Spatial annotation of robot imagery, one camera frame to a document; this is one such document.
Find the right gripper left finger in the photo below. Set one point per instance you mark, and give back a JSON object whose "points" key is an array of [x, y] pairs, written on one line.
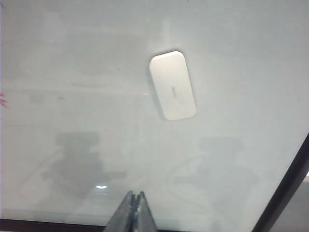
{"points": [[123, 215]]}

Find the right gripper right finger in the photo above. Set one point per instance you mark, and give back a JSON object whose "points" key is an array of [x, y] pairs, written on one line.
{"points": [[144, 215]]}

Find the white whiteboard eraser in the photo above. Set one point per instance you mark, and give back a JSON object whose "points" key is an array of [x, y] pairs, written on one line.
{"points": [[172, 87]]}

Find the black metal whiteboard stand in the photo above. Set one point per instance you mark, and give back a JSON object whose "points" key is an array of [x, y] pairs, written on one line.
{"points": [[285, 193]]}

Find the white glass whiteboard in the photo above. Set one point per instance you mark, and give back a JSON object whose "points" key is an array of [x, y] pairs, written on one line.
{"points": [[96, 72]]}

